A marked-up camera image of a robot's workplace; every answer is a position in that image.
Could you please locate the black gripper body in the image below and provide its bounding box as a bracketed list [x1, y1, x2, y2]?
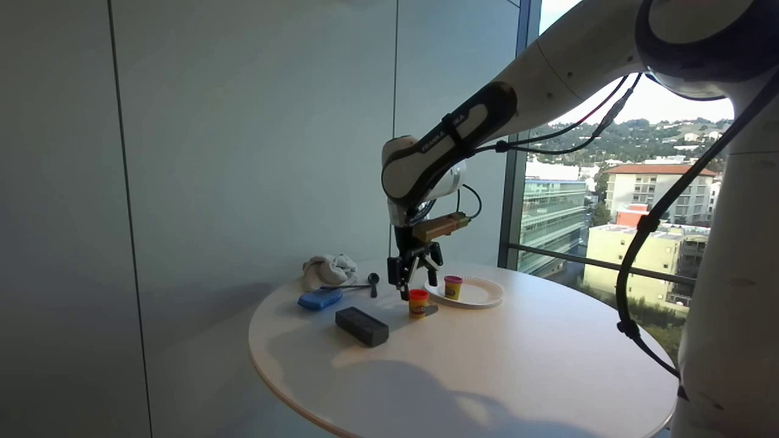
[385, 226, 446, 284]

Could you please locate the yellow cup with orange lid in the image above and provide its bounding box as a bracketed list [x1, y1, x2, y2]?
[406, 288, 430, 318]

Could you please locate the black rectangular block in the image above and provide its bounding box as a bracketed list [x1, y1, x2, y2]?
[334, 305, 392, 351]

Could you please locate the blue object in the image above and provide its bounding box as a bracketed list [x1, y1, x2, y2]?
[297, 288, 345, 314]

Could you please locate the white paper plate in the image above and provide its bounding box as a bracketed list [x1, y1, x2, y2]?
[426, 276, 507, 308]

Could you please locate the white crumpled cloth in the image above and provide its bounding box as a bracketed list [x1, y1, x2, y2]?
[300, 251, 361, 294]

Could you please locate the glass office building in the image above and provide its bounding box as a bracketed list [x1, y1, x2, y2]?
[519, 177, 594, 283]

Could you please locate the window railing bar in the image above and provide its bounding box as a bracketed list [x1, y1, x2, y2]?
[507, 241, 701, 288]

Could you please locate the yellowish building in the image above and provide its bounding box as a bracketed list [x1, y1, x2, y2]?
[581, 221, 709, 308]

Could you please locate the building with orange roof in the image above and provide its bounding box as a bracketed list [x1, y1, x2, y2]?
[603, 161, 726, 228]

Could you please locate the tan wrist camera mount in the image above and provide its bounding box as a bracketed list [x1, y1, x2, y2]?
[412, 211, 471, 241]

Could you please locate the dark window frame post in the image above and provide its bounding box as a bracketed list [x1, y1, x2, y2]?
[496, 0, 544, 273]

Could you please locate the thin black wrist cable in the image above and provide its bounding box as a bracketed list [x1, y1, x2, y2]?
[453, 70, 645, 226]

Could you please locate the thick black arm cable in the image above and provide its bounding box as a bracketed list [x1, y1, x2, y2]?
[613, 69, 779, 385]

